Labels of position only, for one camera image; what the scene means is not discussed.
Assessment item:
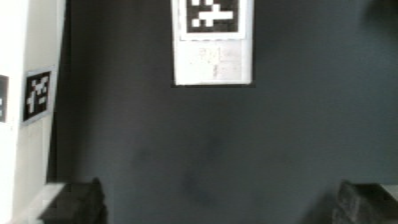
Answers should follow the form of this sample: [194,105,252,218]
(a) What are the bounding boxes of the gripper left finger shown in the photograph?
[39,178,105,224]

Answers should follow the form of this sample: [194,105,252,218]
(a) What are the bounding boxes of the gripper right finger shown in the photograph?
[332,181,398,224]

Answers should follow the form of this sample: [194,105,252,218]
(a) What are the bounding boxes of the white chair leg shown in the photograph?
[171,0,254,86]

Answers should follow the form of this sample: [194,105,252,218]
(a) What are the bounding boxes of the white chair back frame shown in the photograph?
[0,0,68,224]

